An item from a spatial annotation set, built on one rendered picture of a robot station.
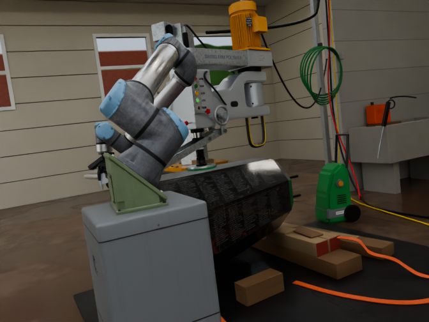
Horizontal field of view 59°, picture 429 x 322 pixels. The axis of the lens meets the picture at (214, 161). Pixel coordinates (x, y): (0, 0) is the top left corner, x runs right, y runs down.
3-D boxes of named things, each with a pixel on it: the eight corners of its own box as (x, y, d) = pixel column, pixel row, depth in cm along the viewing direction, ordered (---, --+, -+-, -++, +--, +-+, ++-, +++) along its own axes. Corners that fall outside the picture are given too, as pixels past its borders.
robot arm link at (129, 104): (149, 120, 138) (195, 45, 197) (109, 89, 133) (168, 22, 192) (127, 144, 147) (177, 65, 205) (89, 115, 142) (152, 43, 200)
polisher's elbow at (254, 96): (239, 108, 323) (235, 85, 322) (248, 108, 340) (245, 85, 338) (259, 105, 314) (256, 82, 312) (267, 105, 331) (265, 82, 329)
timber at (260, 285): (248, 306, 230) (245, 287, 229) (235, 300, 240) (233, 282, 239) (285, 290, 245) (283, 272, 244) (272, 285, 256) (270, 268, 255)
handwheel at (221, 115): (222, 125, 292) (219, 106, 291) (231, 124, 285) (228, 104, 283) (207, 127, 282) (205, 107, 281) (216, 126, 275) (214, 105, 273)
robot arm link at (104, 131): (120, 131, 205) (119, 133, 217) (103, 118, 202) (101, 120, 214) (110, 145, 204) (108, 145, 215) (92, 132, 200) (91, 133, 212)
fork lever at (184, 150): (212, 133, 308) (210, 128, 307) (229, 131, 294) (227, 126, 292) (147, 172, 266) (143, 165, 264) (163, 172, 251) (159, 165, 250)
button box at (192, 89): (200, 113, 274) (195, 73, 271) (203, 113, 272) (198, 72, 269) (192, 114, 269) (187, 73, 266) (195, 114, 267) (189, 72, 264)
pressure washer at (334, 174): (341, 213, 414) (334, 133, 406) (362, 220, 380) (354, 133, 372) (313, 219, 406) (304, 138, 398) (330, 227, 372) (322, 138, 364)
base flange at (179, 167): (162, 170, 373) (161, 165, 372) (206, 162, 396) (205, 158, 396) (182, 173, 330) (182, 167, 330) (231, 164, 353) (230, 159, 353)
